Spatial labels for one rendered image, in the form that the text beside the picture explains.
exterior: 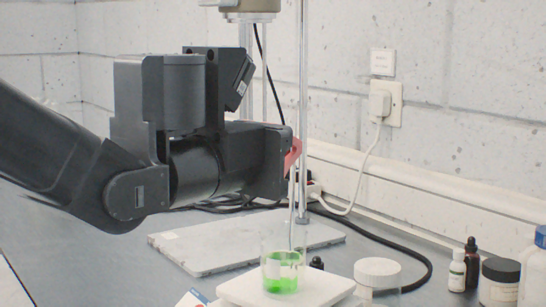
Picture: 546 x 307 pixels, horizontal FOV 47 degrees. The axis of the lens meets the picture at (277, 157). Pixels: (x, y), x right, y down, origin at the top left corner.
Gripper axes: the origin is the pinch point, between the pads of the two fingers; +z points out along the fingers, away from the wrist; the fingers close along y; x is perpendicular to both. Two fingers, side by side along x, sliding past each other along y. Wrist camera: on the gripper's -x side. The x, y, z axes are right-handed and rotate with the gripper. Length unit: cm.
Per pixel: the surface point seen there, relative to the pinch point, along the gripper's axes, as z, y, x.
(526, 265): 23.5, -18.7, 15.3
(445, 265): 38.1, -3.1, 23.4
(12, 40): 97, 219, -7
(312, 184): 54, 33, 19
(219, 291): -4.7, 6.1, 16.3
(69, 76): 119, 212, 8
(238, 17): 23.4, 28.0, -14.3
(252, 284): -1.2, 4.3, 16.1
